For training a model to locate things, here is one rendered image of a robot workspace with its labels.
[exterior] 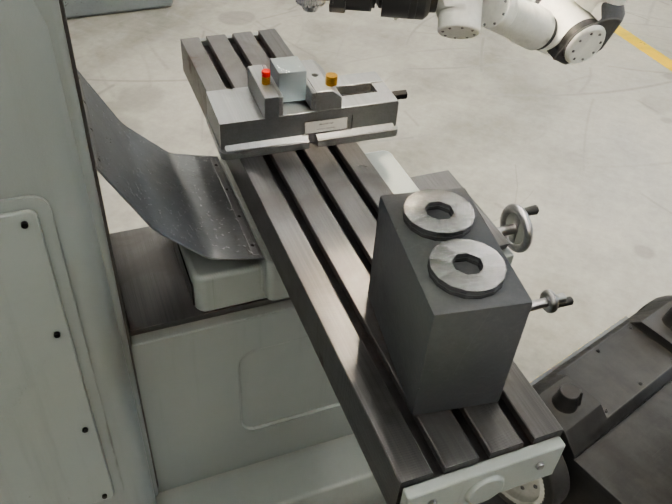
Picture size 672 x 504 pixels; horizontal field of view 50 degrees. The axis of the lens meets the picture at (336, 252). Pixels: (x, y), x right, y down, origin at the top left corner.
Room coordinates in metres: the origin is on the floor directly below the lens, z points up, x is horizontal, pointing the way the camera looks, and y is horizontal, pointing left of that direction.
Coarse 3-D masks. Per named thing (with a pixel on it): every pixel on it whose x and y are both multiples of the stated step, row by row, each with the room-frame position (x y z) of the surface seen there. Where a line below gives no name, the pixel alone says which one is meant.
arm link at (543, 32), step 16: (544, 0) 1.23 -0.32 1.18; (560, 0) 1.22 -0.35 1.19; (528, 16) 1.13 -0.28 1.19; (544, 16) 1.16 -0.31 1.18; (560, 16) 1.19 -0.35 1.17; (576, 16) 1.18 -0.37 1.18; (592, 16) 1.19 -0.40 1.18; (496, 32) 1.13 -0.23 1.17; (512, 32) 1.12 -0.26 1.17; (528, 32) 1.14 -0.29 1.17; (544, 32) 1.15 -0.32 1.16; (560, 32) 1.17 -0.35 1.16; (528, 48) 1.16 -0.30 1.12; (544, 48) 1.17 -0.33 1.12; (560, 48) 1.15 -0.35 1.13
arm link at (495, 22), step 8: (488, 0) 1.14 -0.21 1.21; (496, 0) 1.13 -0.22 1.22; (504, 0) 1.12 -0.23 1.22; (512, 0) 1.12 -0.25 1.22; (488, 8) 1.13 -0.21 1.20; (496, 8) 1.12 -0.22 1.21; (504, 8) 1.11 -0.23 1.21; (512, 8) 1.11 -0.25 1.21; (488, 16) 1.12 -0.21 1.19; (496, 16) 1.11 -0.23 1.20; (504, 16) 1.10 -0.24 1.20; (512, 16) 1.11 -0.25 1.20; (488, 24) 1.11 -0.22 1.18; (496, 24) 1.10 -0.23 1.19; (504, 24) 1.11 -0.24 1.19
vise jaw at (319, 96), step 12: (312, 60) 1.26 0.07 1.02; (312, 72) 1.22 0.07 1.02; (324, 72) 1.24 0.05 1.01; (312, 84) 1.17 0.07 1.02; (324, 84) 1.17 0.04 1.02; (312, 96) 1.14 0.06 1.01; (324, 96) 1.15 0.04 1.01; (336, 96) 1.16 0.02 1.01; (312, 108) 1.14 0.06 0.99; (324, 108) 1.15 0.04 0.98; (336, 108) 1.16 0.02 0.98
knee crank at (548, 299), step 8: (544, 296) 1.21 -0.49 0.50; (552, 296) 1.19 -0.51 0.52; (560, 296) 1.21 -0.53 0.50; (568, 296) 1.23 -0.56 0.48; (536, 304) 1.18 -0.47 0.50; (544, 304) 1.18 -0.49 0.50; (552, 304) 1.18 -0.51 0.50; (560, 304) 1.21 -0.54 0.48; (568, 304) 1.21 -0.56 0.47; (552, 312) 1.18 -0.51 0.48
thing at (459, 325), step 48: (432, 192) 0.75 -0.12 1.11; (384, 240) 0.71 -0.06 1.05; (432, 240) 0.67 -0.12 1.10; (480, 240) 0.67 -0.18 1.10; (384, 288) 0.69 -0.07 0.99; (432, 288) 0.58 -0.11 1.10; (480, 288) 0.58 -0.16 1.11; (384, 336) 0.67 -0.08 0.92; (432, 336) 0.54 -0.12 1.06; (480, 336) 0.56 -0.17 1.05; (432, 384) 0.55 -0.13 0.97; (480, 384) 0.56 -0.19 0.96
